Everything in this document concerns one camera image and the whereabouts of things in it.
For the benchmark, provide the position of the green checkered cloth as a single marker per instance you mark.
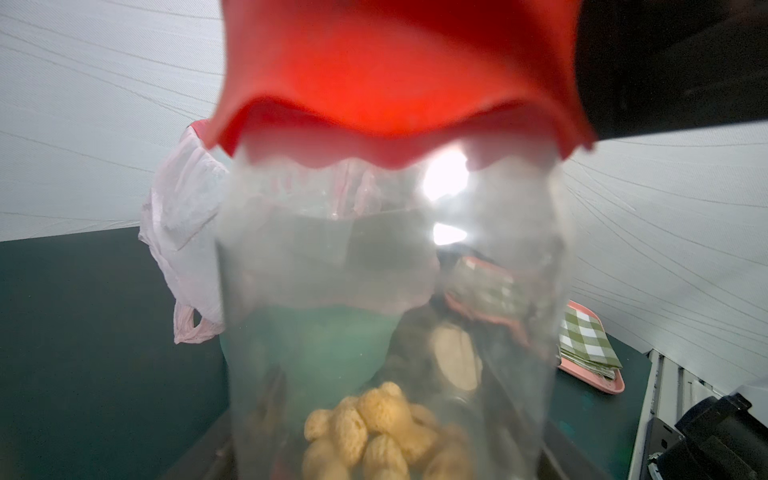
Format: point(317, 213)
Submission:
point(584, 342)

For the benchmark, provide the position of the mint green trash bin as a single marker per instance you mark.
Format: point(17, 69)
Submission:
point(223, 343)

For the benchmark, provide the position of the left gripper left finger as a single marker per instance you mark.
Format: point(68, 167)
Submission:
point(201, 456)

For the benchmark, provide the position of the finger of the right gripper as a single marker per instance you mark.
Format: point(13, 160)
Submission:
point(647, 67)

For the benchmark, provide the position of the pink tray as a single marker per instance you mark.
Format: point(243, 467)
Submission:
point(608, 386)

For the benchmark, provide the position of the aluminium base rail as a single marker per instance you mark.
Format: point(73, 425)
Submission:
point(670, 392)

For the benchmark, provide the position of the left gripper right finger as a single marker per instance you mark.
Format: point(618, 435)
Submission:
point(561, 459)

